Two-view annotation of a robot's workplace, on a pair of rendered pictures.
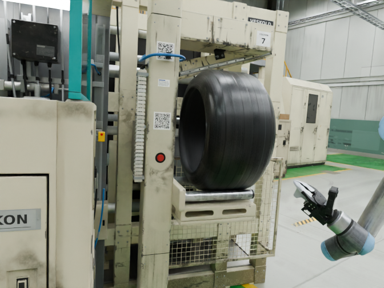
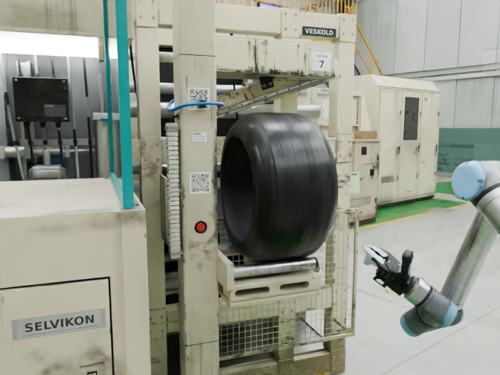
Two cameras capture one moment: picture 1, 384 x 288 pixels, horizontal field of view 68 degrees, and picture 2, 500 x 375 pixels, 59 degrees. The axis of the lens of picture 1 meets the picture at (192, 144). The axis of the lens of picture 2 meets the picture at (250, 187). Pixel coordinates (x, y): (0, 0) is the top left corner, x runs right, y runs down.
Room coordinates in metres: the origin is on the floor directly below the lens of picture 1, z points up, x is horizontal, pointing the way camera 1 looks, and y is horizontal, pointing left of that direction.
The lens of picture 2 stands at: (-0.31, 0.00, 1.41)
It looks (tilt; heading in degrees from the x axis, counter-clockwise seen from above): 8 degrees down; 359
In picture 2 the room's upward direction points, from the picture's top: straight up
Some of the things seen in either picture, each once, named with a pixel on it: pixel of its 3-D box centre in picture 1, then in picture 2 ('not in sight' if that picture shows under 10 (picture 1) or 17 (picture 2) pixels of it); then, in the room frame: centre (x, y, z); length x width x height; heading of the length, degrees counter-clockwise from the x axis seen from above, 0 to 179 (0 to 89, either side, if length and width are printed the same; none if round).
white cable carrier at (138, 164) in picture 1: (140, 126); (174, 190); (1.23, 0.23, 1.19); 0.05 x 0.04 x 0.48; 18
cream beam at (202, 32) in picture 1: (216, 36); (262, 60); (1.71, -0.11, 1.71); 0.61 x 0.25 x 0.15; 108
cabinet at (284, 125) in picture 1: (265, 147); (345, 181); (6.04, -1.57, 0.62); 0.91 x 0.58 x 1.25; 127
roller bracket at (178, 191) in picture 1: (171, 188); (216, 261); (1.33, 0.09, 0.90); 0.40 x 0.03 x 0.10; 18
